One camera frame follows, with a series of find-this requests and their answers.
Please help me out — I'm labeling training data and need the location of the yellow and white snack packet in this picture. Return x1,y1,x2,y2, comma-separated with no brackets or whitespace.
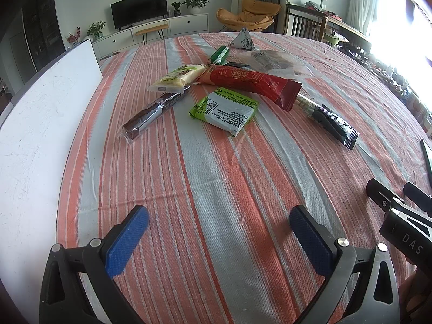
147,64,207,94

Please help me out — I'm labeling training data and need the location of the leafy plant in vase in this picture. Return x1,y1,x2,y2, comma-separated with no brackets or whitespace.
86,20,107,41

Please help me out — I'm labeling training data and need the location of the red flower vase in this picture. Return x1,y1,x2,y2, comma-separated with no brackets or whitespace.
66,27,82,46

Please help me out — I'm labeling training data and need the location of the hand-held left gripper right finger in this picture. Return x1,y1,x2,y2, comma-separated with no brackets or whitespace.
289,205,400,324

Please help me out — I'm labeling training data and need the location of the black clear snack stick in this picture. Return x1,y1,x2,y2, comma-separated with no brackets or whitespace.
297,94,360,148

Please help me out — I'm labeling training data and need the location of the green and white square packet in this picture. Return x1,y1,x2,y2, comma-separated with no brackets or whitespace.
189,88,260,137

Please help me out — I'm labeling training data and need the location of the orange striped tablecloth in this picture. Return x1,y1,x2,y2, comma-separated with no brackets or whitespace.
56,31,432,324

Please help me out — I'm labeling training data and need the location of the clear bag of brown slices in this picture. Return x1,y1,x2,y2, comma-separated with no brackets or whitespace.
233,49,321,79

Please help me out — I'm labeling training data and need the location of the large potted plant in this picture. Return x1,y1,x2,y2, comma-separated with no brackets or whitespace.
180,0,211,15

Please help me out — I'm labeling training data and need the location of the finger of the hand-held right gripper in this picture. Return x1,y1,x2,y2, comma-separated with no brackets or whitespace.
366,178,406,217
403,182,432,215

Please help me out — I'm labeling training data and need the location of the wooden bench stool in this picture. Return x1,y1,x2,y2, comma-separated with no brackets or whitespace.
135,23,169,45

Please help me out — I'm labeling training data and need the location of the brown stick in clear wrapper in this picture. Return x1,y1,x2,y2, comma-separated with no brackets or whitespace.
118,86,191,144

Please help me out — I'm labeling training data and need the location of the grey triangular snack packet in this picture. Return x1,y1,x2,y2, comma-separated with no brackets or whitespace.
227,29,255,51

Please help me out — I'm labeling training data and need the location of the long red snack packet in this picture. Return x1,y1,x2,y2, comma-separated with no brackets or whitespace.
197,65,302,113

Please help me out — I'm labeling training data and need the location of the dark tall cabinet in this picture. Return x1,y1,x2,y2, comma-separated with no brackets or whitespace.
22,0,65,71

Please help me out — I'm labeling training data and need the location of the white television cabinet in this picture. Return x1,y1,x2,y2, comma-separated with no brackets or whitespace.
66,13,209,55

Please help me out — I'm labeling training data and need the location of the dark wooden bench chair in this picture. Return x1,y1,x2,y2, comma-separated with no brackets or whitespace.
285,3,372,51

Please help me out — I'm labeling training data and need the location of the white board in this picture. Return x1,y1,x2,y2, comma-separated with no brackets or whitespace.
0,39,103,298

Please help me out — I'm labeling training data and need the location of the orange lounge chair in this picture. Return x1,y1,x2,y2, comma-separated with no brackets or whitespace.
216,0,281,34

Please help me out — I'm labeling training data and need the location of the black television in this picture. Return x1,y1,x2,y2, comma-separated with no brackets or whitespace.
111,0,168,30

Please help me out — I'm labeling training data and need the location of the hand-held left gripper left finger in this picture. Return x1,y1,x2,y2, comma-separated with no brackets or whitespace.
40,205,150,324

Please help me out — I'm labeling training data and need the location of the green sausage stick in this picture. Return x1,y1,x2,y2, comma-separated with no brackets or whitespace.
207,45,231,66

